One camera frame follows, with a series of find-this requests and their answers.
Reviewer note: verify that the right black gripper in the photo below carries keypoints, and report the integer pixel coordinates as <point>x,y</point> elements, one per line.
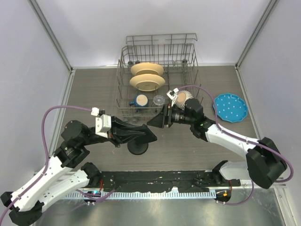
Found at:
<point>164,117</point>

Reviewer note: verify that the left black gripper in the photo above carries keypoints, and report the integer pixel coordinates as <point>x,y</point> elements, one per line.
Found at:
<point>121,132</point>

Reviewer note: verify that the black phone stand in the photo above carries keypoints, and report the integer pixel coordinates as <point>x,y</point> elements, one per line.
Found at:
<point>136,148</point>

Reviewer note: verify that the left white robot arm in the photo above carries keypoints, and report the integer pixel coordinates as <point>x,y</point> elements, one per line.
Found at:
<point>26,205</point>

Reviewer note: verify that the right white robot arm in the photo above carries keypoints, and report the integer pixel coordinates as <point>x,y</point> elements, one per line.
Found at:
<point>262,161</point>

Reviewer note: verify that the clear glass cup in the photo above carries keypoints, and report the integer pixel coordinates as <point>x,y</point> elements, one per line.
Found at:
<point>158,101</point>

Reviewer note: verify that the blue mug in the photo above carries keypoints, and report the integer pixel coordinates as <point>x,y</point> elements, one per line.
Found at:
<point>140,100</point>

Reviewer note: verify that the striped ceramic bowl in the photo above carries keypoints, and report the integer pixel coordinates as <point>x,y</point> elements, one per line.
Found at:
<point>182,97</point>

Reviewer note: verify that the front beige plate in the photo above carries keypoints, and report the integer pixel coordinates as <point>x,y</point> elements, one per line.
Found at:
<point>147,82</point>

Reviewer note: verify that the beige plate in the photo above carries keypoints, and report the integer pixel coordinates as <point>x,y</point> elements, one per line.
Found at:
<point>147,82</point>
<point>144,68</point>

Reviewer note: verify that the rear beige plate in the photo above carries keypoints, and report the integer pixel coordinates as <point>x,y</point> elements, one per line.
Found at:
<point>144,68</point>

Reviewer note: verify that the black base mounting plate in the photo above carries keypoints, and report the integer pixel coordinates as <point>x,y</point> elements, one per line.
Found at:
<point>161,181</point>

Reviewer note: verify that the blue dotted plate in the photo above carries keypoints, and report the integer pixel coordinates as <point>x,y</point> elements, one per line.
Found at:
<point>230,107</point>

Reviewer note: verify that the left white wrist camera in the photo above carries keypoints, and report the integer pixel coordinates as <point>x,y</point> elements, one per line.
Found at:
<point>102,122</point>

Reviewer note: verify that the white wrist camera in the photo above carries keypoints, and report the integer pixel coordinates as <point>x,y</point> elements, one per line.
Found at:
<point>173,96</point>
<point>102,122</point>

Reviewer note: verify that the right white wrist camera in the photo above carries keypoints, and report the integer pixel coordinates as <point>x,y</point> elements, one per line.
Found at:
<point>173,96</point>

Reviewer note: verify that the grey wire dish rack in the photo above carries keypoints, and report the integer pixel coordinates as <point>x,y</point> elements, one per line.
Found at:
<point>174,52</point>

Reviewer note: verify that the perforated cable tray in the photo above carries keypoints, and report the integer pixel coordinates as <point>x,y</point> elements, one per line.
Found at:
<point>173,194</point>

